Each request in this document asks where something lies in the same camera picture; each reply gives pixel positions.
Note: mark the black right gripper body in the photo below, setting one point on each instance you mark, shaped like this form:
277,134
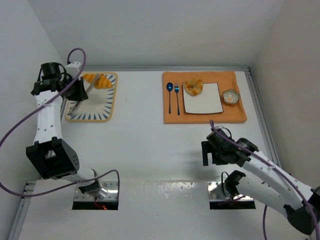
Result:
207,152

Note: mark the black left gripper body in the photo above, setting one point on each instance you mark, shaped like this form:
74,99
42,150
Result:
75,90

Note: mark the silver metal tongs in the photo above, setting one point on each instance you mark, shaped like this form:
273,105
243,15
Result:
86,84

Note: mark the golden croissant bread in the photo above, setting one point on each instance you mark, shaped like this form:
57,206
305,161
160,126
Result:
102,81

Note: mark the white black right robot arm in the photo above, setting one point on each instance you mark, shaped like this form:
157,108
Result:
261,180

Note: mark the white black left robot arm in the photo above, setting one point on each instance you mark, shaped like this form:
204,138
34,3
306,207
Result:
51,156

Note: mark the round golden bread roll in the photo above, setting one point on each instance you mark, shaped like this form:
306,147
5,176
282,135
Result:
194,87

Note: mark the yellow rimmed blue patterned tray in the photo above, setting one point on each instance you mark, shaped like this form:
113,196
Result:
100,103

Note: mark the white square plate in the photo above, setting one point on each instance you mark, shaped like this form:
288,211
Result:
208,102

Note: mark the small flower shaped dish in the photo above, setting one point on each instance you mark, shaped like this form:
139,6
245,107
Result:
231,97

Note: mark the orange cloth placemat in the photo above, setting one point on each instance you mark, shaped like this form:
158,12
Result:
232,113

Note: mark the blue metal fork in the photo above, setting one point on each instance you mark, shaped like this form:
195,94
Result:
177,89

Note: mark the blue metal spoon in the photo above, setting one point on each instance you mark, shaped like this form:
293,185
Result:
169,87

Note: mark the aluminium frame rail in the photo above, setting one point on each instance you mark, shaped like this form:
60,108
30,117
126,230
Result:
262,118

